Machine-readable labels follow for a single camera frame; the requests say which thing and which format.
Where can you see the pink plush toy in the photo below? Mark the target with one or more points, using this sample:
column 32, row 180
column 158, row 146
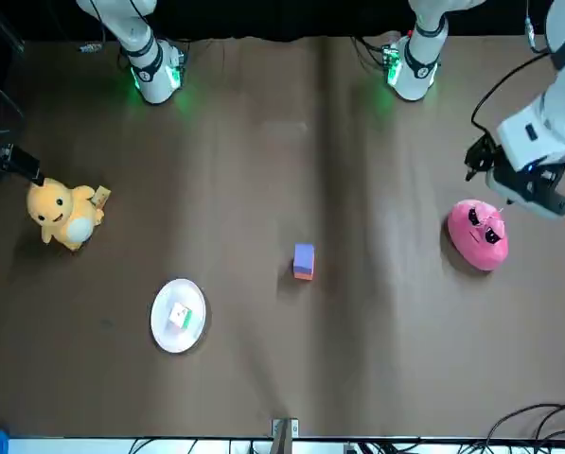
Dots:
column 476, row 241

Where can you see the multicolour puzzle cube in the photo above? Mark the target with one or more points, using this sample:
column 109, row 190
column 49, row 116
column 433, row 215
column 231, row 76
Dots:
column 180, row 317

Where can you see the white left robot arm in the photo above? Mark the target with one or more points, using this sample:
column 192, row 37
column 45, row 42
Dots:
column 421, row 61

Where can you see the aluminium frame post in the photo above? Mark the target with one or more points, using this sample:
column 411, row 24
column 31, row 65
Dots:
column 284, row 437

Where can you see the purple foam block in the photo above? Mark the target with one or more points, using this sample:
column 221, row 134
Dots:
column 305, row 257

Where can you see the white round plate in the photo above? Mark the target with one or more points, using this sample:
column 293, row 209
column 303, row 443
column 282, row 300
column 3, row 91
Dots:
column 161, row 336

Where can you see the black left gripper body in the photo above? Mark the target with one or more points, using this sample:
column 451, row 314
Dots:
column 523, row 184

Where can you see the orange plush toy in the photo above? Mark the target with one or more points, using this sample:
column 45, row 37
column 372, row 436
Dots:
column 59, row 213

